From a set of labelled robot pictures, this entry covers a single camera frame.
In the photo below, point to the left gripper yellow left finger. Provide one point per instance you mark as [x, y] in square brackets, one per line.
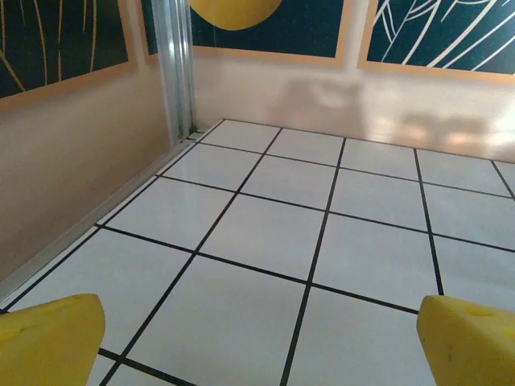
[48, 342]

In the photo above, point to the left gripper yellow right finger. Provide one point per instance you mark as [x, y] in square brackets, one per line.
[470, 346]

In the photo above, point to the aluminium table edge rail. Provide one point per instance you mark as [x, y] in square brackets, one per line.
[80, 237]

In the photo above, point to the aluminium corner post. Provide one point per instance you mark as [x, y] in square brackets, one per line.
[175, 64]

